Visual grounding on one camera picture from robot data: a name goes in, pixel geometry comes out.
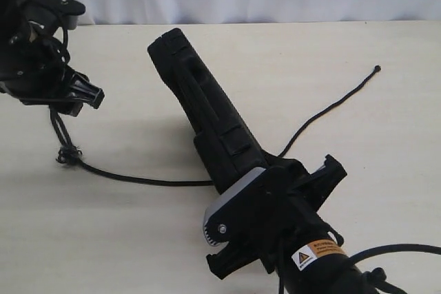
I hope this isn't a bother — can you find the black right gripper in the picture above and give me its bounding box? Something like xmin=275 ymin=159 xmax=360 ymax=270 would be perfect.
xmin=206 ymin=155 xmax=347 ymax=279

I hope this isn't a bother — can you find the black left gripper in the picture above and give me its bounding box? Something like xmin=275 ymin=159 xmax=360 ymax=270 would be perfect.
xmin=1 ymin=14 xmax=104 ymax=117

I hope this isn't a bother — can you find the black cord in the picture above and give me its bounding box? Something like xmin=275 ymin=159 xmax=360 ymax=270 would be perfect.
xmin=48 ymin=64 xmax=382 ymax=185

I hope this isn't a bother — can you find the black plastic case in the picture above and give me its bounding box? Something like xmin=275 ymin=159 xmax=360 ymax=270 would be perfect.
xmin=147 ymin=28 xmax=269 ymax=193

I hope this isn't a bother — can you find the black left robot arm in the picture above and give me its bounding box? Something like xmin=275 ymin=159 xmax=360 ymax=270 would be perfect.
xmin=1 ymin=0 xmax=105 ymax=116

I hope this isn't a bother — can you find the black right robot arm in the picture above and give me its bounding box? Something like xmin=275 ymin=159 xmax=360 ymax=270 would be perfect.
xmin=203 ymin=156 xmax=398 ymax=293

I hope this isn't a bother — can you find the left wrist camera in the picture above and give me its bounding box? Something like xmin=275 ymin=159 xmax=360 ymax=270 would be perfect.
xmin=19 ymin=0 xmax=85 ymax=34

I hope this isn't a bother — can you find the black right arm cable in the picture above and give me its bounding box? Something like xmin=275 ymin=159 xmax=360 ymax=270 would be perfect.
xmin=344 ymin=244 xmax=441 ymax=294

